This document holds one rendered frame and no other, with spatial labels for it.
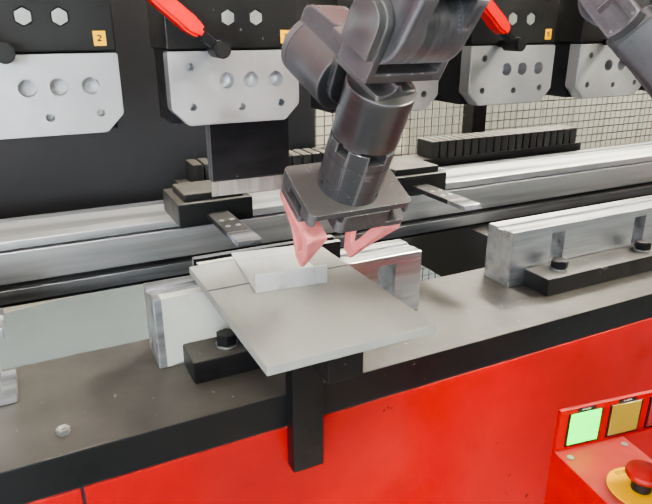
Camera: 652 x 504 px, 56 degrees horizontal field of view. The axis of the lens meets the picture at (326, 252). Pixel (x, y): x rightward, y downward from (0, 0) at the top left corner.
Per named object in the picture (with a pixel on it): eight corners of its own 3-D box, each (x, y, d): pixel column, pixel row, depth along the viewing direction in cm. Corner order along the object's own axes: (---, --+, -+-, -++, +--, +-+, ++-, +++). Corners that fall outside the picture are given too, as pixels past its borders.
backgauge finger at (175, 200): (207, 260, 81) (205, 224, 80) (164, 210, 103) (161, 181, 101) (290, 246, 86) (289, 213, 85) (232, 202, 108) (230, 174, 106)
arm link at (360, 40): (387, 9, 39) (472, 13, 44) (294, -70, 45) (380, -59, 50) (328, 157, 47) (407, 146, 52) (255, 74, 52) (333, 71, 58)
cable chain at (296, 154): (194, 186, 112) (192, 165, 111) (186, 179, 117) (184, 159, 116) (369, 166, 128) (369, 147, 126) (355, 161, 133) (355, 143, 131)
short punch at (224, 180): (214, 198, 75) (209, 120, 71) (209, 194, 76) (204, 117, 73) (289, 189, 79) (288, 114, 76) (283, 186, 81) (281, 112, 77)
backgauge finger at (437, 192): (442, 221, 97) (444, 191, 96) (361, 185, 119) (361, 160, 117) (500, 212, 102) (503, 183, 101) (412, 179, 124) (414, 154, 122)
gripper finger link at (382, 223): (291, 236, 63) (310, 166, 56) (352, 226, 66) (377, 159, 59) (317, 287, 59) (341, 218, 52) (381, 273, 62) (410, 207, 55)
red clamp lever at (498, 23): (489, -11, 74) (529, 43, 79) (467, -9, 77) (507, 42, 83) (480, 1, 74) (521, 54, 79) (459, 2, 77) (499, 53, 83)
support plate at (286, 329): (266, 377, 54) (266, 367, 53) (189, 274, 76) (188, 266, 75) (435, 333, 61) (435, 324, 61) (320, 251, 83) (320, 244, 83)
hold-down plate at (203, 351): (195, 385, 73) (193, 363, 72) (183, 364, 78) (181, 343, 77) (405, 332, 86) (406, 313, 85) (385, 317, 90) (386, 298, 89)
